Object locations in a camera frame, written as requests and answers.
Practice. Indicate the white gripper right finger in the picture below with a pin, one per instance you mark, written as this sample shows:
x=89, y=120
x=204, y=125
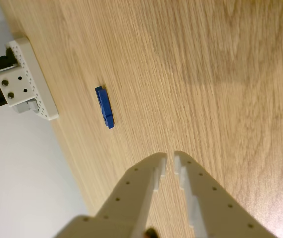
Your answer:
x=215, y=208

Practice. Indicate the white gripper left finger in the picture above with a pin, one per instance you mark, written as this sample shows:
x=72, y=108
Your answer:
x=129, y=198

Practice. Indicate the blue clothes peg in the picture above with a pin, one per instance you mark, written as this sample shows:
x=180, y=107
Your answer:
x=104, y=107

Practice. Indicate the grey clamp piece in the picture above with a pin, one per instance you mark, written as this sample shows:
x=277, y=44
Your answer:
x=26, y=106

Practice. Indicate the black clamp piece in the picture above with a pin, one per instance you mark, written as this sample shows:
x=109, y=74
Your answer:
x=2, y=60

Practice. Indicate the white perforated mount plate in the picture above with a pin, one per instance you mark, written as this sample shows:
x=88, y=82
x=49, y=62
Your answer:
x=36, y=81

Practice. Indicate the white bracket block with holes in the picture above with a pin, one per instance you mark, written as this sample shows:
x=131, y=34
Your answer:
x=12, y=85

